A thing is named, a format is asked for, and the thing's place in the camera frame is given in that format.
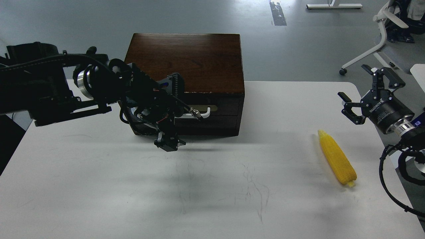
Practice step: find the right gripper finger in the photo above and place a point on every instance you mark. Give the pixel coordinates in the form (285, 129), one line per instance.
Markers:
(347, 109)
(378, 75)

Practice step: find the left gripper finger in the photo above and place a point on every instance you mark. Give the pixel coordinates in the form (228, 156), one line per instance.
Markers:
(167, 139)

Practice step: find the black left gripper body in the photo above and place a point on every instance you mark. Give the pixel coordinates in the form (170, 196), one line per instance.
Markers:
(152, 106)

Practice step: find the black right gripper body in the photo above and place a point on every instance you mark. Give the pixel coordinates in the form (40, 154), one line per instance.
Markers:
(385, 110)

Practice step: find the wooden drawer with white handle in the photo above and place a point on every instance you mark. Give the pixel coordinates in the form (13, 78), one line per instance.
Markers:
(219, 104)

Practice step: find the yellow corn cob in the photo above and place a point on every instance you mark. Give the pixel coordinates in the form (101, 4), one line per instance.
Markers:
(337, 160)

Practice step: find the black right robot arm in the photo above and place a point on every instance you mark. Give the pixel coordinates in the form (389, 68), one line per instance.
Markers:
(410, 135)

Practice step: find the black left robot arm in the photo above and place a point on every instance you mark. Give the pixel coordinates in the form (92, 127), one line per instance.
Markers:
(54, 87)

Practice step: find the white side table edge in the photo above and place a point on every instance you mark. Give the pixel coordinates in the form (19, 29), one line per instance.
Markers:
(418, 72)

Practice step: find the white office chair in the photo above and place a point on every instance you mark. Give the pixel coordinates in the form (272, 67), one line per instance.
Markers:
(401, 41)

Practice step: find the dark wooden cabinet box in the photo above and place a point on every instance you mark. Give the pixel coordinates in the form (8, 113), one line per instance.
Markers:
(209, 64)

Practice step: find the white desk foot bar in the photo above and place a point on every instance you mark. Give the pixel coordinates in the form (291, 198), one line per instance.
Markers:
(334, 4)

